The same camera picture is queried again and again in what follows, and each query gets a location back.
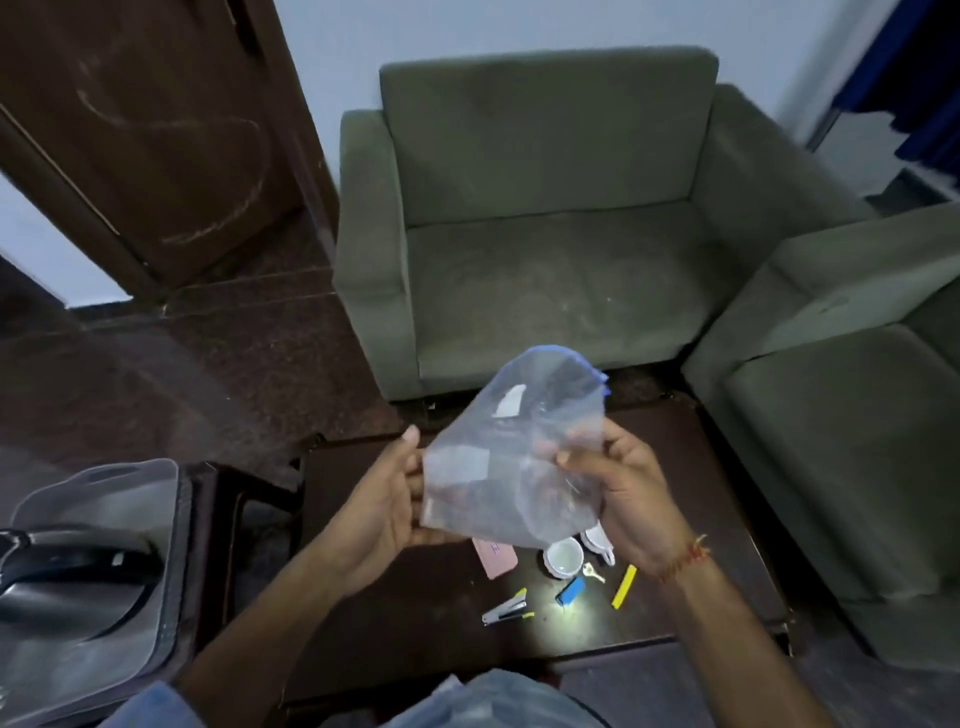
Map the person's left hand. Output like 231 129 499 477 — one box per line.
322 425 466 594

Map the person's right hand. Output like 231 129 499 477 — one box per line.
536 416 703 579

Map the white ceramic cup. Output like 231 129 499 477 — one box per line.
543 536 586 580
581 521 618 568

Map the pink case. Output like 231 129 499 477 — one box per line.
470 536 520 583

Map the clear zip bag blue seal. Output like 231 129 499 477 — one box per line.
418 344 610 550

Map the silver stapler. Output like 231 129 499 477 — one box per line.
481 588 535 628

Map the clear plastic tray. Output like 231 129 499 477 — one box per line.
0 457 196 728

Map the steel electric kettle black handle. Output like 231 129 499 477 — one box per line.
0 524 166 646

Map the person's right forearm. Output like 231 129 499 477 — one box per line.
659 558 838 728

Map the person's left forearm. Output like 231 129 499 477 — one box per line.
172 539 361 714

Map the dark wooden coffee table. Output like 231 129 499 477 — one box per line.
284 397 796 706

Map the dark wooden stool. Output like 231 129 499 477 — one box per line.
149 461 301 676

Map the green fabric armchair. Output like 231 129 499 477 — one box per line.
682 202 960 673

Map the blue checked shirt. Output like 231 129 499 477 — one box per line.
97 667 601 728

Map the wide green fabric sofa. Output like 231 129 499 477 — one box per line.
333 46 879 403

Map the blue curtain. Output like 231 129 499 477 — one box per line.
832 0 960 178

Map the orange thread bracelet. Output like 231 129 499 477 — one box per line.
656 533 712 585

